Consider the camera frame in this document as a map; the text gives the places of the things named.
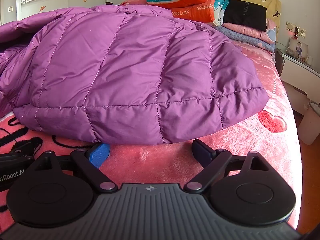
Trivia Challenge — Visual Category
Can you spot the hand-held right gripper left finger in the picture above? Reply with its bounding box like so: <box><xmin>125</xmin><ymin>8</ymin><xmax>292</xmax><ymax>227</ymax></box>
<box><xmin>34</xmin><ymin>142</ymin><xmax>118</xmax><ymax>194</ymax></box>

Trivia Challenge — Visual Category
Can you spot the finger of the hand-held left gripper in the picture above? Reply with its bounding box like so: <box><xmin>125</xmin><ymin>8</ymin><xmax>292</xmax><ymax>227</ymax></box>
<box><xmin>0</xmin><ymin>142</ymin><xmax>34</xmax><ymax>162</ymax></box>

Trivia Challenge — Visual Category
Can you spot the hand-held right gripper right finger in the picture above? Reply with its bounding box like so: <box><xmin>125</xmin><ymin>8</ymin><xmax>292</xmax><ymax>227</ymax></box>
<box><xmin>184</xmin><ymin>139</ymin><xmax>272</xmax><ymax>194</ymax></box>

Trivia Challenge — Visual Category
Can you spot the purple down jacket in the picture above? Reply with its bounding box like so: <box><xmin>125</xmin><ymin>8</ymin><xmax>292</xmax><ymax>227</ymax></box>
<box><xmin>0</xmin><ymin>5</ymin><xmax>269</xmax><ymax>145</ymax></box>

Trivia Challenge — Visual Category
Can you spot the pink plush bed blanket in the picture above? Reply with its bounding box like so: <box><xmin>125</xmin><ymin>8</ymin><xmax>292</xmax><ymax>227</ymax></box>
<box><xmin>0</xmin><ymin>39</ymin><xmax>304</xmax><ymax>232</ymax></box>

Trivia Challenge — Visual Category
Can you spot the grey trash bin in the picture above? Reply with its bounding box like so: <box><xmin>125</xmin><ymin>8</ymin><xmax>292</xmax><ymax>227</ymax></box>
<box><xmin>297</xmin><ymin>100</ymin><xmax>320</xmax><ymax>145</ymax></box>

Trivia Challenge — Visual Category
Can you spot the white nightstand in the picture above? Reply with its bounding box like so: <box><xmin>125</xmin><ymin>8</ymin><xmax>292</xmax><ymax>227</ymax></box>
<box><xmin>275</xmin><ymin>49</ymin><xmax>320</xmax><ymax>117</ymax></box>

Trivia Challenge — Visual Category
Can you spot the lavender folded blanket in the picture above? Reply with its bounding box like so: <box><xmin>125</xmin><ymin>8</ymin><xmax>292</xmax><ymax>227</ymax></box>
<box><xmin>212</xmin><ymin>25</ymin><xmax>275</xmax><ymax>53</ymax></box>

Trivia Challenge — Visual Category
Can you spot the pink folded quilt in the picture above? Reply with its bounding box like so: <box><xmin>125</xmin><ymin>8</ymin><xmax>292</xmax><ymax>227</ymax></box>
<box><xmin>222</xmin><ymin>19</ymin><xmax>278</xmax><ymax>44</ymax></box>

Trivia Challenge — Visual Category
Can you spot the teal and orange folded quilt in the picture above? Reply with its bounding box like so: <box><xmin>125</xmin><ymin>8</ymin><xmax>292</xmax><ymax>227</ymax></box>
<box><xmin>146</xmin><ymin>0</ymin><xmax>232</xmax><ymax>27</ymax></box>

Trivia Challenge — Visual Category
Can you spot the black folded cloth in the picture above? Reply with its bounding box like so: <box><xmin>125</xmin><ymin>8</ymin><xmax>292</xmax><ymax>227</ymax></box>
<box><xmin>222</xmin><ymin>0</ymin><xmax>268</xmax><ymax>32</ymax></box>

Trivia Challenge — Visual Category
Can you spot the pink heart-print folded blanket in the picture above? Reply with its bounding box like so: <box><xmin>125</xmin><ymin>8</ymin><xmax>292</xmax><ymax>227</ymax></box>
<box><xmin>120</xmin><ymin>0</ymin><xmax>150</xmax><ymax>7</ymax></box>

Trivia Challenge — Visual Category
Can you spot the yellow padded headboard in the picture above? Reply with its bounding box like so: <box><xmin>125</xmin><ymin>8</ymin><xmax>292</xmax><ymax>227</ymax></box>
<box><xmin>131</xmin><ymin>0</ymin><xmax>282</xmax><ymax>25</ymax></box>

